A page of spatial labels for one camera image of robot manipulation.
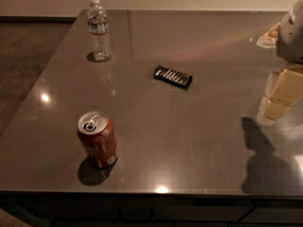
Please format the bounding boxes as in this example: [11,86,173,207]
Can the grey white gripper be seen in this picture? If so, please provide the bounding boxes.
[260,0,303,121]

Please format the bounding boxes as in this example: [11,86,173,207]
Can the black rxbar chocolate bar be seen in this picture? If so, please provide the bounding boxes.
[153,65,192,91]

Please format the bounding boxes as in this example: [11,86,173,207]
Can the clear plastic water bottle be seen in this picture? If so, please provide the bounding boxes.
[86,0,112,61]

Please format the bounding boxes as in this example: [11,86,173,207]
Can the red soda can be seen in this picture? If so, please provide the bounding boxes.
[78,111,118,168]

